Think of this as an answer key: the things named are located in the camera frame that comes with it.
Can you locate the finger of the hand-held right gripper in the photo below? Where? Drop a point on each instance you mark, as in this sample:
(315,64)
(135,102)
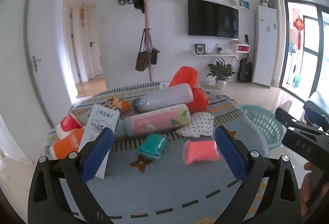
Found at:
(314,113)
(293,124)

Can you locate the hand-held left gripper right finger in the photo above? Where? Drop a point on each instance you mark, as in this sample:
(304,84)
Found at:
(230,152)

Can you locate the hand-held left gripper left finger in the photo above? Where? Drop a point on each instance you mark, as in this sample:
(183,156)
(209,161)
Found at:
(96,152)

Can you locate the teal plastic basket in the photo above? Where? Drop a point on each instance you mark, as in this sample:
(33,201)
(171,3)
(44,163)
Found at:
(264,121)

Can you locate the pink clay packet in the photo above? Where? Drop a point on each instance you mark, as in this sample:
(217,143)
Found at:
(200,152)

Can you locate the orange and white packet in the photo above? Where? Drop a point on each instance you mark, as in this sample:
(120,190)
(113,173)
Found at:
(68,143)

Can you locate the tall white carton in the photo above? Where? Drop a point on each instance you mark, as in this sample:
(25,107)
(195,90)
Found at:
(100,116)

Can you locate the red and white packet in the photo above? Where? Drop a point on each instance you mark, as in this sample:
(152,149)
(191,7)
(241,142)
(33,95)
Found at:
(68,122)

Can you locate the white polka dot wrapper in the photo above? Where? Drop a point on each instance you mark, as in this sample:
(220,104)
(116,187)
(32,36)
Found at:
(198,124)

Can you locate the teal clay packet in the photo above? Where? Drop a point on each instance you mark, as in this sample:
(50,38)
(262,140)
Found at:
(153,144)

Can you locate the pink bottle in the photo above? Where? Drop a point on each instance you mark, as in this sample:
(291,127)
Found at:
(154,121)

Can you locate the grey bottle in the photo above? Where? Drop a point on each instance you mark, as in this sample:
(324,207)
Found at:
(167,97)

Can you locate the orange plastic bag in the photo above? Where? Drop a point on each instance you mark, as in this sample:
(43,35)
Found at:
(185,76)

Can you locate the person's right hand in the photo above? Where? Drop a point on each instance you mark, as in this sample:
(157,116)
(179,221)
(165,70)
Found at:
(307,188)

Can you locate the teal bucket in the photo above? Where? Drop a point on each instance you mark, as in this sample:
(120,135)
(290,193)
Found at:
(298,81)

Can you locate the white washing machine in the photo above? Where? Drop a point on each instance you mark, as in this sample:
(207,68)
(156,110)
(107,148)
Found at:
(295,67)

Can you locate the orange panda snack packet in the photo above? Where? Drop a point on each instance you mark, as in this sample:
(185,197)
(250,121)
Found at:
(117,104)

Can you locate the patterned blue tablecloth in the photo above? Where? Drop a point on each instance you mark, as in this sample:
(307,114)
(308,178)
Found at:
(167,183)

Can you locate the black guitar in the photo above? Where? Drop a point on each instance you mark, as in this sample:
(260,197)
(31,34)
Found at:
(244,70)

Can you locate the potted green plant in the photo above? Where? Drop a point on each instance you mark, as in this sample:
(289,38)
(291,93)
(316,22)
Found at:
(221,71)

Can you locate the white standing air conditioner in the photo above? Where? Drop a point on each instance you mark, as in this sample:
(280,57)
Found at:
(264,47)

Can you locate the red knot window ornament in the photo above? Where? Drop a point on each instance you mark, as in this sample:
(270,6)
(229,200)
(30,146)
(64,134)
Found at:
(299,25)

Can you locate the red box shelf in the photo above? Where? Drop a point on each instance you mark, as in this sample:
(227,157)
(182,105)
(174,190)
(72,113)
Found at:
(243,48)

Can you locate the white curved lower shelf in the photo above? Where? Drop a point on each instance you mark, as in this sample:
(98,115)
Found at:
(216,54)

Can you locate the brown handbag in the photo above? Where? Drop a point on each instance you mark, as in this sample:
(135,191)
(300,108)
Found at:
(142,61)

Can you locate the small figurine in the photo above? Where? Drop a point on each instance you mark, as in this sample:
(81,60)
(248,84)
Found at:
(219,49)

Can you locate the small black bag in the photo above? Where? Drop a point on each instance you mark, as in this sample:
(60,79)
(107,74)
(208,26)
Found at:
(155,56)

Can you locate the white hallway door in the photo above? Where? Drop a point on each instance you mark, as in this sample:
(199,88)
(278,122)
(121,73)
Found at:
(95,39)

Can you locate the white open door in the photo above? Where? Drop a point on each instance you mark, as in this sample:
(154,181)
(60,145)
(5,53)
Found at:
(48,47)

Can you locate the pink flowers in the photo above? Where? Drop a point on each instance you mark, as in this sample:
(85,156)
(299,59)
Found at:
(263,0)

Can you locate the small teal box shelf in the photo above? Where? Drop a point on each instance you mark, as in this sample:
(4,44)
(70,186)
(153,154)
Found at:
(243,4)

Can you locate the red hanging door ornament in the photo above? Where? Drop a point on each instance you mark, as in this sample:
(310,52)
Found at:
(82,17)

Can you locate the pink coat rack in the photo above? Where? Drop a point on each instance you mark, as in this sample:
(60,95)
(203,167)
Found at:
(146,21)

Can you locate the black hat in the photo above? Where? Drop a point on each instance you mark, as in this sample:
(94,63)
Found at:
(138,3)

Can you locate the black glass door frame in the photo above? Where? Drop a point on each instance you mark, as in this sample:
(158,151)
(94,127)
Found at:
(283,47)

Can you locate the butterfly picture frame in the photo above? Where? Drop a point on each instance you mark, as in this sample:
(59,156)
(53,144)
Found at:
(199,49)

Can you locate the black wall television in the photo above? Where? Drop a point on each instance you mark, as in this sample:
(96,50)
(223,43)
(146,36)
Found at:
(213,18)

